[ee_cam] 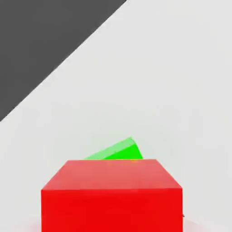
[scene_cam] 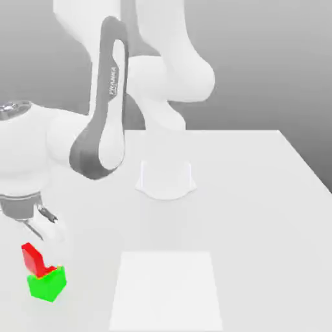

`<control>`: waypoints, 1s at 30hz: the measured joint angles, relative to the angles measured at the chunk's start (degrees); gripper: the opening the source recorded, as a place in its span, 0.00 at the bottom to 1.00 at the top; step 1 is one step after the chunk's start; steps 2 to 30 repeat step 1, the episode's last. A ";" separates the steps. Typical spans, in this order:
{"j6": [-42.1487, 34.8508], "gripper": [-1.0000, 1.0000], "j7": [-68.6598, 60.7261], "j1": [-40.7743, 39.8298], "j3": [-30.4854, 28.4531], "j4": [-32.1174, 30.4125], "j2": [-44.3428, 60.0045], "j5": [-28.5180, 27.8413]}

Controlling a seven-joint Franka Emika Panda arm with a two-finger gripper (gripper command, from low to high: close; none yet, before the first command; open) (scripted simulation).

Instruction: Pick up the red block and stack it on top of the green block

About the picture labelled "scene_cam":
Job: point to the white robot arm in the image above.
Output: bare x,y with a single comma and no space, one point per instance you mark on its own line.
111,103

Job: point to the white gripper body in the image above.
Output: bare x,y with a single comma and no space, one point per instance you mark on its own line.
48,233

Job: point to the small red cube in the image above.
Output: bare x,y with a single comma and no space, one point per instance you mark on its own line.
31,259

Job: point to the small green cube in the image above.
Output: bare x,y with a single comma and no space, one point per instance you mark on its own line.
46,288

